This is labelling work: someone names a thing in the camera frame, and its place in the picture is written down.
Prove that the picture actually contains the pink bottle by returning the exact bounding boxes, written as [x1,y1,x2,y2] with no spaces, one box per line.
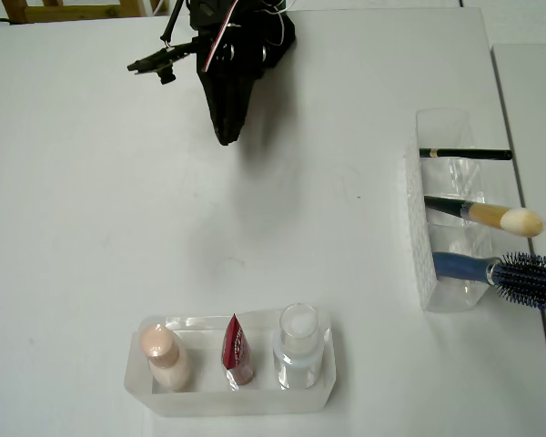
[138,322,193,391]

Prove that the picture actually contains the makeup brush gold ferrule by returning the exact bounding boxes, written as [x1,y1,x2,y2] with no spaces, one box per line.
[423,195,546,238]

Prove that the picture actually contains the clear plastic brush holder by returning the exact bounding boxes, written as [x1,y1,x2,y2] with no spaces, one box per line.
[403,107,495,313]

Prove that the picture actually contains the clear bottle white cap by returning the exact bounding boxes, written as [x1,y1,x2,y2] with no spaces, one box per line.
[271,303,324,391]

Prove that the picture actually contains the blue round hair brush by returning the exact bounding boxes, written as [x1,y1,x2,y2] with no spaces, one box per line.
[431,251,546,315]

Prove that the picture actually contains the thin dark pencil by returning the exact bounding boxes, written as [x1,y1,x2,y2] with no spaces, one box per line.
[419,147,513,161]

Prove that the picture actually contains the red tube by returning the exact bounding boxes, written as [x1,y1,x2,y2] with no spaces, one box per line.
[218,312,257,391]

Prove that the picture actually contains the frosted plastic tray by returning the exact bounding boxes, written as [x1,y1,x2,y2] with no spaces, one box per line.
[124,308,338,418]

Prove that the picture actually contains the red white servo cable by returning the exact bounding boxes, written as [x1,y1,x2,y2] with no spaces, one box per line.
[201,0,249,73]

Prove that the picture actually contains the thin white wire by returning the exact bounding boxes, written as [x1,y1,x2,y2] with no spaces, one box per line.
[254,0,290,47]

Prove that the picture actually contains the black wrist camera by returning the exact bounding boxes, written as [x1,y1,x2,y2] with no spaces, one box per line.
[126,40,197,86]

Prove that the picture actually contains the black camera cable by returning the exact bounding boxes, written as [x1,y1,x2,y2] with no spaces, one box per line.
[161,0,186,47]

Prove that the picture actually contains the wooden frame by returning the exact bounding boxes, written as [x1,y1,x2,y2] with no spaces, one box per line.
[0,0,167,25]

